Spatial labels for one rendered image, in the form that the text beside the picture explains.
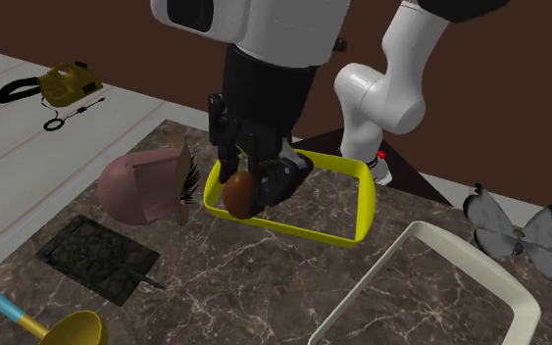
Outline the black cable with ring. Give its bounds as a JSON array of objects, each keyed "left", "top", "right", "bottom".
[{"left": 40, "top": 96, "right": 107, "bottom": 133}]

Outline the grey butterfly figure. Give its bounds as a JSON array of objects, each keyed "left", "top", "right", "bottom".
[{"left": 462, "top": 182, "right": 552, "bottom": 283}]

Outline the yellow device with black handle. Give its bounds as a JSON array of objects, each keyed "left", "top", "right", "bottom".
[{"left": 0, "top": 60, "right": 105, "bottom": 109}]

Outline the black tablet with stylus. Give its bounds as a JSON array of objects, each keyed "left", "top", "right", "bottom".
[{"left": 34, "top": 214, "right": 168, "bottom": 308}]

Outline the dark robot stand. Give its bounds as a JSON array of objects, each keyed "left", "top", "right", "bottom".
[{"left": 291, "top": 126, "right": 454, "bottom": 208}]

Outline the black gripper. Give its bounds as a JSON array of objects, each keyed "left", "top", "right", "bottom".
[{"left": 208, "top": 44, "right": 319, "bottom": 220}]

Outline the yellow rectangular frame tray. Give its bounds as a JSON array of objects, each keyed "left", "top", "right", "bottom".
[{"left": 202, "top": 148, "right": 377, "bottom": 249}]

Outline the yellow ladle with blue handle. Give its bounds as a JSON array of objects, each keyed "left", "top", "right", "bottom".
[{"left": 0, "top": 281, "right": 111, "bottom": 345}]

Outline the brown egg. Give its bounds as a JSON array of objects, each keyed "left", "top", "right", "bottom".
[{"left": 221, "top": 171, "right": 259, "bottom": 222}]

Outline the white rectangular frame tray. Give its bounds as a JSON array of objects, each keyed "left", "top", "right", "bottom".
[{"left": 306, "top": 220, "right": 543, "bottom": 345}]

